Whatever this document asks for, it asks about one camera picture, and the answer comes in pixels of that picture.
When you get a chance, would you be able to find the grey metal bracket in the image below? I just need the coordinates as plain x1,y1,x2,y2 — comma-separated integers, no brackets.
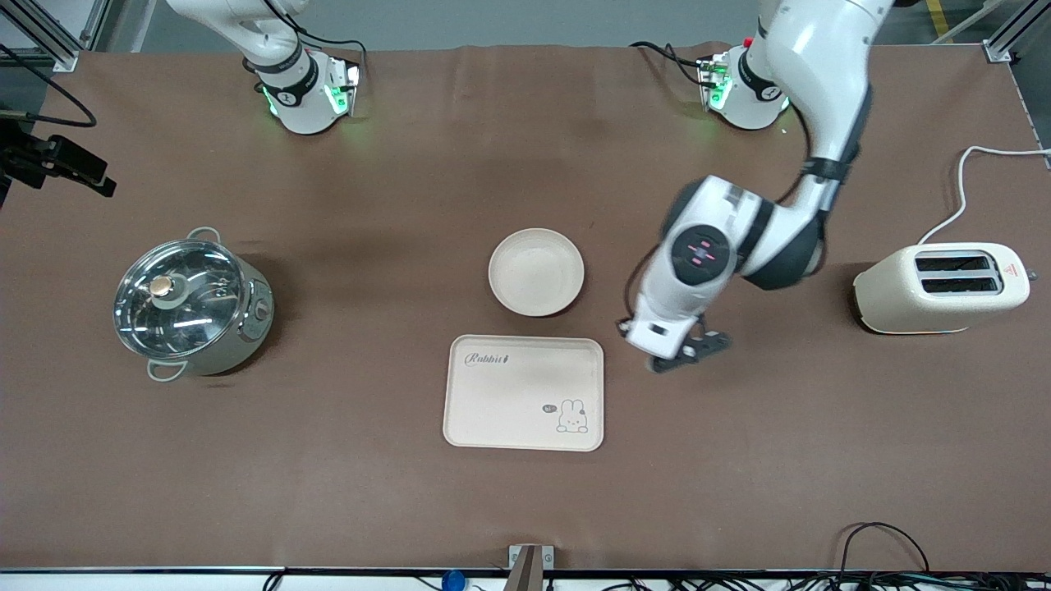
507,543,555,591

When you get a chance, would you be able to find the cream two-slot toaster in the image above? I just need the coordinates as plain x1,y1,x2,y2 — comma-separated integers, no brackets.
852,241,1038,336

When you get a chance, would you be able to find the white toaster power cable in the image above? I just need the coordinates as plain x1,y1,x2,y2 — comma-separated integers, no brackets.
916,145,1051,247

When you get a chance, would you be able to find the black right arm base cable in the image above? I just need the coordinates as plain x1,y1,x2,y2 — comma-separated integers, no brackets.
261,0,369,65

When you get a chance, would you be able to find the black looped cable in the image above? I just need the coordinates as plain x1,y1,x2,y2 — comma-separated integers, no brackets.
837,520,934,577

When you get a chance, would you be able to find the black cable bundle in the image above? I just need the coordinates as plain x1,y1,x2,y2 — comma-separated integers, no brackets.
575,571,1051,591

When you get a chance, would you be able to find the black left arm base cable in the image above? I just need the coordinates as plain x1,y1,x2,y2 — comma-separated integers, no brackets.
629,40,717,85

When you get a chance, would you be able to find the glass pot lid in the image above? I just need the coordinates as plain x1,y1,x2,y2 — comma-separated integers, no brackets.
113,239,248,357

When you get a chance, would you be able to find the cream round plate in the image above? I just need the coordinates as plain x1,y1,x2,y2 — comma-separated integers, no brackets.
488,227,586,318

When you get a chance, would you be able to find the cream rabbit print tray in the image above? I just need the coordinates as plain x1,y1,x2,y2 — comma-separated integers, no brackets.
443,334,606,453

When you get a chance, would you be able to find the aluminium frame profile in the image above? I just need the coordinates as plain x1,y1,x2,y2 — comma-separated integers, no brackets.
0,0,113,73
930,0,1051,64

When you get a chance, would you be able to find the silver electric cooking pot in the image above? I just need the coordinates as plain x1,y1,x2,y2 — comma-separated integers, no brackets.
113,227,276,384

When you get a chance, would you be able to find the black arm base cable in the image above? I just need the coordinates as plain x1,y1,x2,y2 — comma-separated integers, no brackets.
261,0,369,65
629,40,717,85

